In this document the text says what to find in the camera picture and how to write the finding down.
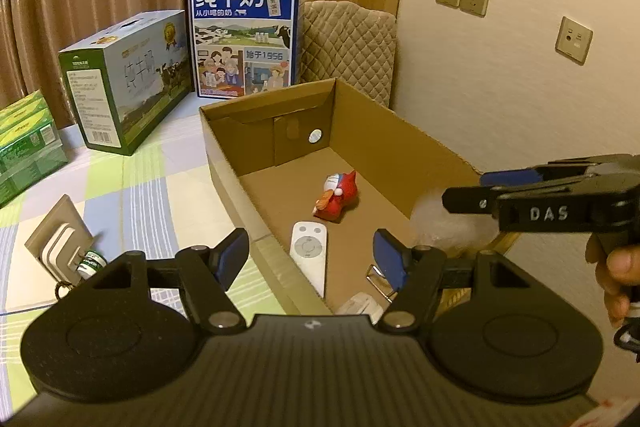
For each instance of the metal wire stand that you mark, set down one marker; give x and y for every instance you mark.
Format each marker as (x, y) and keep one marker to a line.
(378, 281)

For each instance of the green white milk carton box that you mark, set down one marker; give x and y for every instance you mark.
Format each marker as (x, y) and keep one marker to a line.
(123, 80)

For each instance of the white remote control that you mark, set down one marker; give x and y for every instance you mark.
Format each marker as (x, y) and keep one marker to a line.
(309, 243)

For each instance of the small white green jar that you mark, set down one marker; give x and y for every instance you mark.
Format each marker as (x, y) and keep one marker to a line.
(90, 264)

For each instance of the beige quilted chair back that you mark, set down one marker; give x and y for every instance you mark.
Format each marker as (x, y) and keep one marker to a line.
(343, 40)

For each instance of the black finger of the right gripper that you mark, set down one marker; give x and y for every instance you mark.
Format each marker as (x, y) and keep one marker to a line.
(470, 200)
(553, 170)

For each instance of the green shrink-wrapped carton pack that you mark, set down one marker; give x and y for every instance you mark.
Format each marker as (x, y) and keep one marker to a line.
(31, 147)

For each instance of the blue milk carton box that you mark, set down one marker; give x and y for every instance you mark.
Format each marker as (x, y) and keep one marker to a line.
(243, 47)

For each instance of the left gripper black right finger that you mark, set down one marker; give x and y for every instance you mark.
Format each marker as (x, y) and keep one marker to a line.
(424, 282)

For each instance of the person's right hand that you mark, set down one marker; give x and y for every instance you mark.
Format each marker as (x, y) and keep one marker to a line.
(616, 273)

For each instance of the beige single wall socket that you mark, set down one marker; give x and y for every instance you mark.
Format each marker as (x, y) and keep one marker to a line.
(573, 40)

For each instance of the clear plastic bottle blue label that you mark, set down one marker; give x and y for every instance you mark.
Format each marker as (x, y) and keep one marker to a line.
(454, 234)

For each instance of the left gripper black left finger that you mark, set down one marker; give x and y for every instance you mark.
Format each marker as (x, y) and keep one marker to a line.
(203, 275)

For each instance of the beige plate with white adapter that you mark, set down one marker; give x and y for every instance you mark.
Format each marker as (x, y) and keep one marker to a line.
(60, 241)

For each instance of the brown cardboard box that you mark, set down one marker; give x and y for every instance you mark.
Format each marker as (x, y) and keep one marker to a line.
(312, 172)

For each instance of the checkered tablecloth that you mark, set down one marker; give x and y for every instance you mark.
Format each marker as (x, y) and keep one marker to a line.
(158, 200)

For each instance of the red toy figure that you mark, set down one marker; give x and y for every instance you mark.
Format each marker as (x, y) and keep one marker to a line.
(339, 193)

